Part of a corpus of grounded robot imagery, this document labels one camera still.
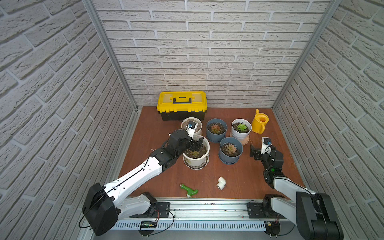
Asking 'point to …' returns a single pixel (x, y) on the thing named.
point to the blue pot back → (216, 130)
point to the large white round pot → (197, 160)
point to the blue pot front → (230, 149)
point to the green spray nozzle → (190, 192)
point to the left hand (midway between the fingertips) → (191, 129)
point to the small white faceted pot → (198, 130)
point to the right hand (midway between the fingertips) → (260, 144)
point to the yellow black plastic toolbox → (184, 105)
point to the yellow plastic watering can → (260, 119)
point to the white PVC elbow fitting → (221, 183)
